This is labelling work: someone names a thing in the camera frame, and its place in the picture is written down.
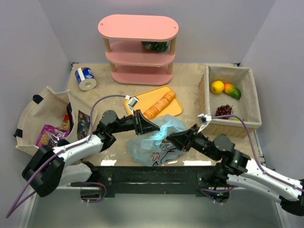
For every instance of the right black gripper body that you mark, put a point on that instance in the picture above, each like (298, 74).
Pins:
(191, 137)

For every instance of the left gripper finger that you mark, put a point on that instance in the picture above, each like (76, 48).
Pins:
(143, 124)
(144, 130)

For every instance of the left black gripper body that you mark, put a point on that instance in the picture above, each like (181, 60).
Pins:
(137, 122)

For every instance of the light blue plastic bag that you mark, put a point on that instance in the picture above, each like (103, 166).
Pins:
(153, 148)

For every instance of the red-brown chip bag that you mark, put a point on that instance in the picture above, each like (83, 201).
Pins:
(83, 125)

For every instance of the red snack packet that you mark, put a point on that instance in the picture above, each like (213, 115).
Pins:
(65, 123)

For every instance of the purple snack packet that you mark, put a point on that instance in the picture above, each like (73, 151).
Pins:
(50, 136)

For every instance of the beige canvas tote bag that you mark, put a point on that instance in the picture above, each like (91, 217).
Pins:
(49, 108)

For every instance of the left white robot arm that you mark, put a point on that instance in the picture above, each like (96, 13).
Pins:
(44, 171)

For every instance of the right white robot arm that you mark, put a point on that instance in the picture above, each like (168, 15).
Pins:
(235, 168)

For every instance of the long baguette bread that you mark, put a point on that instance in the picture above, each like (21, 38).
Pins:
(159, 106)

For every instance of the yellow plastic tray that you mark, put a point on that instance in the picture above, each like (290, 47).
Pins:
(148, 98)

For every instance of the purple grape bunch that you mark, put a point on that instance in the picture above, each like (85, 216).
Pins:
(224, 110)

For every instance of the blue white paper roll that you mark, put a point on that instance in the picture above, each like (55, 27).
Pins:
(85, 78)

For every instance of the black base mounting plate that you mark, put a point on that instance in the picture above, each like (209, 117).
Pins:
(185, 180)

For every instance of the wicker basket with liner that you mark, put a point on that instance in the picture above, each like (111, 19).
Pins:
(246, 107)

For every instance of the red green mango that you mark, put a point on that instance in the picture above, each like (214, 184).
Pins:
(232, 91)

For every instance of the pink three-tier shelf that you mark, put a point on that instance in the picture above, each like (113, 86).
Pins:
(130, 61)

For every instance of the green snack packet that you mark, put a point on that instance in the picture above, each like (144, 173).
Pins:
(156, 46)

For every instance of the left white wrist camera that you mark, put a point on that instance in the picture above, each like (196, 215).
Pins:
(131, 103)

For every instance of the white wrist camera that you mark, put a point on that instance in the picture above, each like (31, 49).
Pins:
(131, 103)
(204, 120)

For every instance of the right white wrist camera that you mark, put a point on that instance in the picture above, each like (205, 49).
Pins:
(204, 120)

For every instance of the aluminium frame rail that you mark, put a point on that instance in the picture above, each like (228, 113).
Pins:
(43, 173)

